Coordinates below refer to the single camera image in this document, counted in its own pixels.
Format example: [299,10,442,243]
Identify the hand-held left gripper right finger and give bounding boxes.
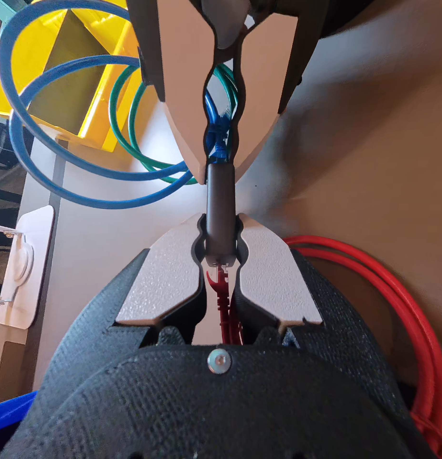
[232,212,323,345]

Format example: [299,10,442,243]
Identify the white monitor stand base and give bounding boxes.
[0,205,56,330]

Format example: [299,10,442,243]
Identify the blue ethernet cable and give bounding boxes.
[0,0,244,211]

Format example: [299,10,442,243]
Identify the black ethernet coupler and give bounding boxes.
[205,162,240,269]

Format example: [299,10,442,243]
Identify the blue plastic bin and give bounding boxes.
[0,390,39,434]

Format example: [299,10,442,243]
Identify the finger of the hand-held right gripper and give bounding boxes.
[229,0,330,180]
[127,0,217,186]

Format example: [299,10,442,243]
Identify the red ethernet cable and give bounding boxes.
[206,234,442,459]

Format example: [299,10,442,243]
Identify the green ethernet cable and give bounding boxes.
[108,63,240,186]

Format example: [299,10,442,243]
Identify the yellow plastic bin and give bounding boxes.
[0,0,164,153]

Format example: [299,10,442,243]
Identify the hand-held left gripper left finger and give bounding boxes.
[115,213,208,345]

